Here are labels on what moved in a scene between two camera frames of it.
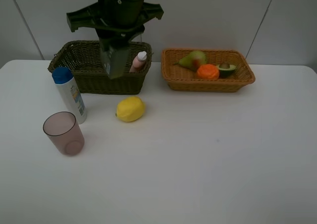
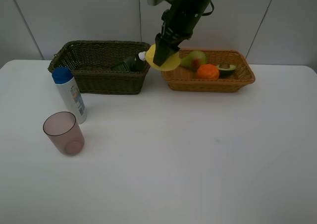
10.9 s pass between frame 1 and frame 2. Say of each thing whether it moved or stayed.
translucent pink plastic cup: stayed
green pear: stayed
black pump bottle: moved
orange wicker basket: stayed
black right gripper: moved
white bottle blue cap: stayed
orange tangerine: stayed
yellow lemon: moved
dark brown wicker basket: stayed
